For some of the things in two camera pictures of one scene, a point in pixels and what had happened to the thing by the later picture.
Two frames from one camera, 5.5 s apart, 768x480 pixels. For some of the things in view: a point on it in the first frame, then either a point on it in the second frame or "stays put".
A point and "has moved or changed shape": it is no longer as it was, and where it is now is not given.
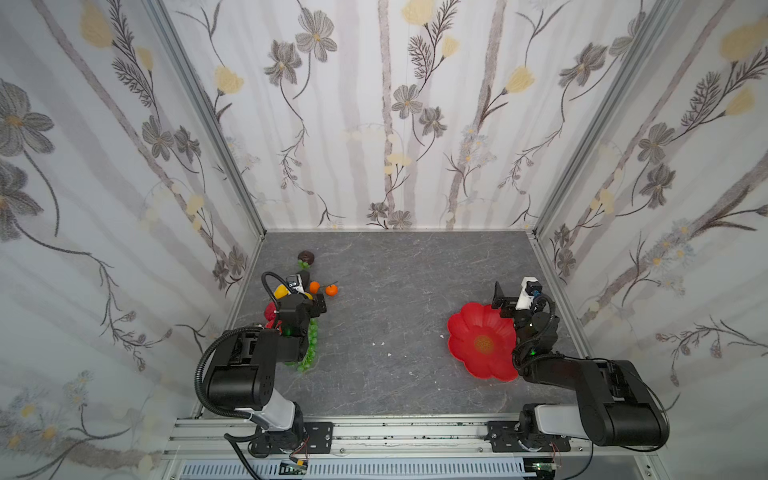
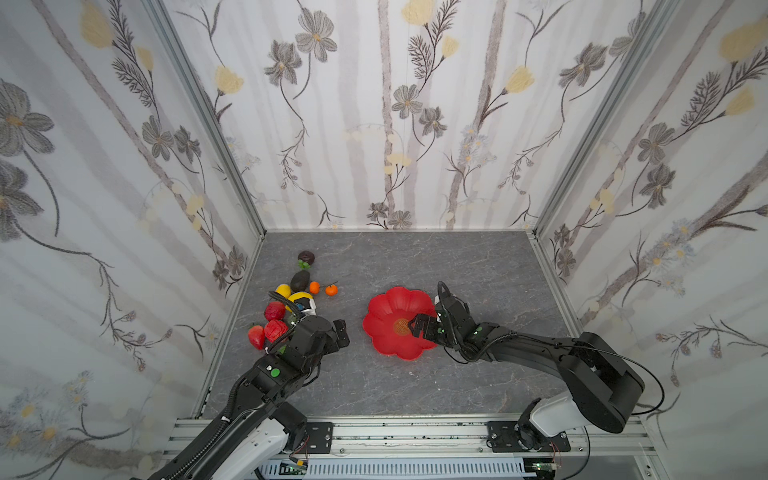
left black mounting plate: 317,437 stays put
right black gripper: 507,303 → 441,321
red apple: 269,311 stays put
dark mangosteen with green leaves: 305,259 stays put
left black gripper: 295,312 → 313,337
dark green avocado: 305,278 stays put
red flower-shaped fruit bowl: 484,341 has moved or changed shape
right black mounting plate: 503,435 stays put
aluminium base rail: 530,438 stays put
